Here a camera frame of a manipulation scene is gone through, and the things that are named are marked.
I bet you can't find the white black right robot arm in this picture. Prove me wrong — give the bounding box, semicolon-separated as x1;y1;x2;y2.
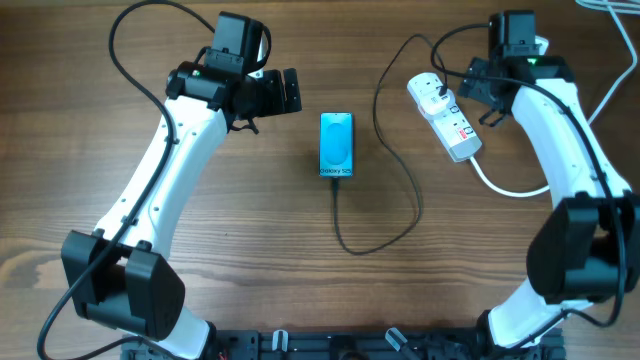
459;10;639;358

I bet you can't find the white power strip cord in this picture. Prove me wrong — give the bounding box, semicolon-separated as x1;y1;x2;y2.
469;0;640;198

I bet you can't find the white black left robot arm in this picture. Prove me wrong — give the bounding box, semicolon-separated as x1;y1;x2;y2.
61;12;301;359

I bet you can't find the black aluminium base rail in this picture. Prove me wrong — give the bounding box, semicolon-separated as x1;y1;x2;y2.
120;327;566;360

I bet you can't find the white power strip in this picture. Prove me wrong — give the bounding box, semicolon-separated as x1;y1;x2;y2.
407;72;482;163

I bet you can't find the cyan Galaxy smartphone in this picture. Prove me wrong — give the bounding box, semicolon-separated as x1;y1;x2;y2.
319;112;354;178

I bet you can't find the black USB charger cable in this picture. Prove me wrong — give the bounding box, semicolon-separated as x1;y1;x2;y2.
330;33;450;257

